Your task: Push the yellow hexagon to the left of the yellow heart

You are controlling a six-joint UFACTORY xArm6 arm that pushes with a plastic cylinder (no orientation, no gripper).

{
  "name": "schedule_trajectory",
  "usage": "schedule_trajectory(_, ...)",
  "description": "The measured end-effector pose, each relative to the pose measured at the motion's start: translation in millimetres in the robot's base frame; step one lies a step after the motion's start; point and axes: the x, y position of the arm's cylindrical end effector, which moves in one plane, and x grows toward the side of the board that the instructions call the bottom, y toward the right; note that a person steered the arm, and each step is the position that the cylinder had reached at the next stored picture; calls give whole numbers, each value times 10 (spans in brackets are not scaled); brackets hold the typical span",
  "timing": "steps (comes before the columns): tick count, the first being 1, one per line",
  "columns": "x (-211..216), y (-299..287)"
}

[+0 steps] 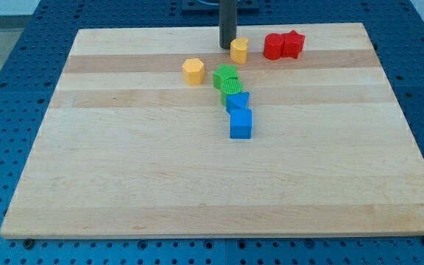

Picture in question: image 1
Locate yellow hexagon block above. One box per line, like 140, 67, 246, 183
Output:
182, 57, 205, 85

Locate yellow heart block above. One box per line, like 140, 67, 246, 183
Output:
230, 37, 249, 64

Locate blue cube block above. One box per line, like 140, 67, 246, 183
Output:
230, 109, 252, 139

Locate blue triangle block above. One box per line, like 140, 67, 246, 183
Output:
225, 92, 250, 113

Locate green cylinder block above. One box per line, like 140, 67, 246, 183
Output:
220, 78, 242, 107

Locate light wooden board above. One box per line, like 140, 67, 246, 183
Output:
0, 23, 424, 239

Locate green star block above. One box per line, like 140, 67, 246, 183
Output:
213, 64, 238, 90

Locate red cylinder block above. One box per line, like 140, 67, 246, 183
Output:
263, 33, 284, 60

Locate red star block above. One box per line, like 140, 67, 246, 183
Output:
282, 30, 305, 59

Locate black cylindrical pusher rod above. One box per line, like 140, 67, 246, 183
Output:
219, 0, 238, 49

